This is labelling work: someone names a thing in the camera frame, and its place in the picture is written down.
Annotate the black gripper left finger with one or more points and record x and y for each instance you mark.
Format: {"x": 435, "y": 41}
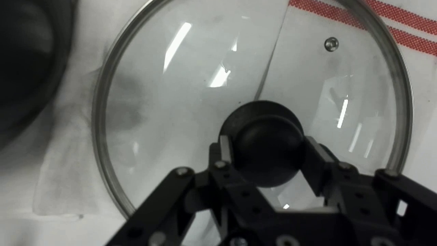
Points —
{"x": 167, "y": 215}

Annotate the glass lid with black knob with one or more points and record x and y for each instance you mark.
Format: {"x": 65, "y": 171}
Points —
{"x": 181, "y": 67}

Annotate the red striped white towel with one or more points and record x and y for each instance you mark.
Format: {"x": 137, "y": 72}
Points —
{"x": 401, "y": 27}

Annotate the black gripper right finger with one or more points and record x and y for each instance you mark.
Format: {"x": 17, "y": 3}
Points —
{"x": 383, "y": 209}

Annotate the black cooking pot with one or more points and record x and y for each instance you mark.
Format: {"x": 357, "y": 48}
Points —
{"x": 36, "y": 38}

